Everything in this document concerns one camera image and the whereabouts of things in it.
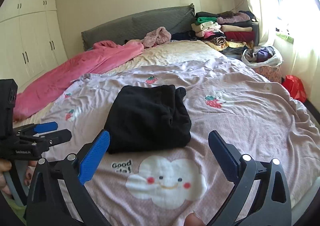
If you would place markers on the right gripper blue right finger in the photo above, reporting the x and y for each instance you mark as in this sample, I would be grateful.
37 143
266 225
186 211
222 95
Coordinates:
227 156

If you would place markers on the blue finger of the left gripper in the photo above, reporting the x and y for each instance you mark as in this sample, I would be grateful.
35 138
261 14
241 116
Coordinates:
57 137
45 127

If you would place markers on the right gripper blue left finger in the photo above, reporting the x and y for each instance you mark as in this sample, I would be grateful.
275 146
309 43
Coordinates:
93 157

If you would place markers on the black long-sleeve shirt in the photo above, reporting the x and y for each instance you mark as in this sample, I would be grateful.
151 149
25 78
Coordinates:
148 119

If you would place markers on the white bag of clothes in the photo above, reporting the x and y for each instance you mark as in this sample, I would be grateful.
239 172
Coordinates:
262 56

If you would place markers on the stack of folded clothes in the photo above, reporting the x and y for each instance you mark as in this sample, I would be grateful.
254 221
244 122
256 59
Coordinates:
227 30

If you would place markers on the left hand, red nails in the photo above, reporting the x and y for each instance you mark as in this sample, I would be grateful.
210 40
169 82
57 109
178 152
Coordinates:
5 166

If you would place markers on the right hand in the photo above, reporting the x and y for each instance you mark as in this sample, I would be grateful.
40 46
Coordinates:
193 220

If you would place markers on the white wardrobe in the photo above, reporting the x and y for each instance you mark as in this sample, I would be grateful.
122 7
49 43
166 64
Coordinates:
31 42

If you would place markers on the floral storage box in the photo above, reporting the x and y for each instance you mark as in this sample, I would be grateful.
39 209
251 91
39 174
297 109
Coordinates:
273 74

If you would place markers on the pink plush blanket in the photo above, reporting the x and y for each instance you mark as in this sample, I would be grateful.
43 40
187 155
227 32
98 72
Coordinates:
103 57

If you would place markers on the red plastic bag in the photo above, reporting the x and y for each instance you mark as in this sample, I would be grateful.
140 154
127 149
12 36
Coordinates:
295 88

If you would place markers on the dark navy garment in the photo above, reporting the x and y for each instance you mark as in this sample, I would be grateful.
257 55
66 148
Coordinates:
189 35

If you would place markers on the pink fuzzy garment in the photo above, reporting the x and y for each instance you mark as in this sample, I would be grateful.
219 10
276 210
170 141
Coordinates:
156 37

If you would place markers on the grey quilted headboard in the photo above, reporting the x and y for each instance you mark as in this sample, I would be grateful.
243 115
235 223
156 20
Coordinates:
136 26

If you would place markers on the white curtain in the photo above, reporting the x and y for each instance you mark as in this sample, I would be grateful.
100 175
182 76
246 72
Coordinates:
292 26

